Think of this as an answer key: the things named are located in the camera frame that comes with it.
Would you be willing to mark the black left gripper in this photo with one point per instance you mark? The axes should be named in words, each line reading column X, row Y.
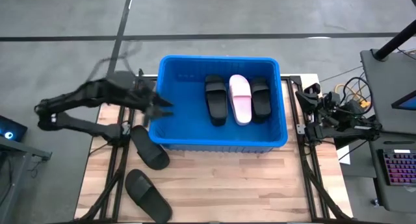
column 143, row 102

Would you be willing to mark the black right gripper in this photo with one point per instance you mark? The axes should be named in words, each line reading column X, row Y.
column 330, row 104

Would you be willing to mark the black slide sandal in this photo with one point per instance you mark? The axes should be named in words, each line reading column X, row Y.
column 260, row 99
column 149, row 147
column 148, row 194
column 216, row 100

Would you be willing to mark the pink slide sandal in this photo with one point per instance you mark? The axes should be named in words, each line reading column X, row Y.
column 240, row 99

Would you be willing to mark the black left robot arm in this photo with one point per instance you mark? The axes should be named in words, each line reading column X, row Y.
column 91, row 128

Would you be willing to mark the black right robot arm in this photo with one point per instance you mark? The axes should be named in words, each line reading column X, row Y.
column 351, row 131

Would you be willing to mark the blue plastic ribbed bin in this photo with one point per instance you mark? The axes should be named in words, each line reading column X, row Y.
column 182, row 120

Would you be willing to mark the white paper sheet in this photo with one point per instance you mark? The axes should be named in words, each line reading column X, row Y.
column 344, row 155

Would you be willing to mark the grey desk surface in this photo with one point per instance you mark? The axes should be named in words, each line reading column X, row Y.
column 396, row 198
column 386, row 87

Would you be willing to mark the monitor with blue screen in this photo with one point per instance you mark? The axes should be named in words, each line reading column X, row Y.
column 406, row 102

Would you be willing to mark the black monitor stand pole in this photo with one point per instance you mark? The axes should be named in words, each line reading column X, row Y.
column 395, row 39

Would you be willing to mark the backlit rainbow keyboard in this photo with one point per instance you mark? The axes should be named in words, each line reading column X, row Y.
column 401, row 167

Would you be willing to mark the dark grey side stand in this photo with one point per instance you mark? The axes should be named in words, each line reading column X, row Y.
column 19, row 149

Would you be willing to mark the screen with blue glow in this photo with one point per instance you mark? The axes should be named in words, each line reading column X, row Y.
column 11, row 130

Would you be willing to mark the white metal bracket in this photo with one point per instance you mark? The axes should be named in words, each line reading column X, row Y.
column 301, row 129

